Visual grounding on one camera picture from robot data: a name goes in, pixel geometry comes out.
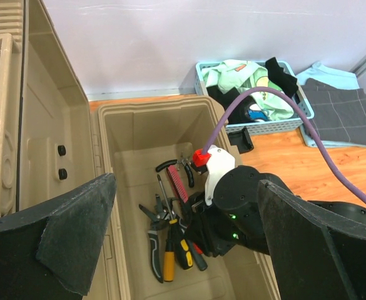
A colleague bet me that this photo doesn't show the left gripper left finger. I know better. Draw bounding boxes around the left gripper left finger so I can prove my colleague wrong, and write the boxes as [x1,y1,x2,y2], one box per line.
[0,173,116,299]

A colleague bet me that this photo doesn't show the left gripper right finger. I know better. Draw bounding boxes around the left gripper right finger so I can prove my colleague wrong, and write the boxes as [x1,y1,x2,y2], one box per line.
[258,180,366,299]

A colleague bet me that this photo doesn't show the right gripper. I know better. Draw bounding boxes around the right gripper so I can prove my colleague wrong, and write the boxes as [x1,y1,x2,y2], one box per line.
[185,166,270,258]

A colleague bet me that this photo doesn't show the red handled screwdriver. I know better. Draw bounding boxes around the red handled screwdriver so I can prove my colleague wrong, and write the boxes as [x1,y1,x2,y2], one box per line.
[193,243,203,254]

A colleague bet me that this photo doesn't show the black handled claw hammer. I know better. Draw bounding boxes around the black handled claw hammer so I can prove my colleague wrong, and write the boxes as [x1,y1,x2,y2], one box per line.
[183,231,208,271]

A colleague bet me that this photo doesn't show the black yellow screwdriver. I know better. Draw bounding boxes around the black yellow screwdriver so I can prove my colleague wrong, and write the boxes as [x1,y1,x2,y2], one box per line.
[156,174,195,271]

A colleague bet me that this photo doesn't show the black grey handled pliers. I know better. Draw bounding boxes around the black grey handled pliers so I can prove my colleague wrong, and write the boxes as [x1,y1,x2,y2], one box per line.
[139,194,170,283]

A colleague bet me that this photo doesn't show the small black handled pliers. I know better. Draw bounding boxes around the small black handled pliers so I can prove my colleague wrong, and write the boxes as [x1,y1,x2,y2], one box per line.
[155,154,195,188]

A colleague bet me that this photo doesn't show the orange handled screwdriver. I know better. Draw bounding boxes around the orange handled screwdriver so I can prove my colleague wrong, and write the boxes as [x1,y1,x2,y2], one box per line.
[163,223,176,283]

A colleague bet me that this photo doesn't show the tan plastic tool box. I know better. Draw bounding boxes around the tan plastic tool box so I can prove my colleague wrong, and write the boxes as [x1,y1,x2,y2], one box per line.
[0,1,280,299]

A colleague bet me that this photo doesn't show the green patterned cloth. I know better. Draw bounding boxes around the green patterned cloth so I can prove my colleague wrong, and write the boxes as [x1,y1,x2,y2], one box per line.
[201,57,298,121]

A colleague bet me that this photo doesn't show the grey checked folded cloth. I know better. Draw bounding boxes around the grey checked folded cloth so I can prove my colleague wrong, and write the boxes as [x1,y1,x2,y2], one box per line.
[302,78,366,146]

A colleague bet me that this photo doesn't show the black cloth in basket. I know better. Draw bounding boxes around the black cloth in basket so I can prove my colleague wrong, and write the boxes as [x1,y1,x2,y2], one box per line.
[201,57,298,124]

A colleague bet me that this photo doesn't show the light blue folded cloth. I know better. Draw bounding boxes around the light blue folded cloth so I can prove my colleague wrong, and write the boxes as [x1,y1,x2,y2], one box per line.
[297,62,366,148]

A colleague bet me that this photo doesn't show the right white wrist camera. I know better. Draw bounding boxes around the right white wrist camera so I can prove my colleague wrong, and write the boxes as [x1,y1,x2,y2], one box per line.
[193,145,235,206]

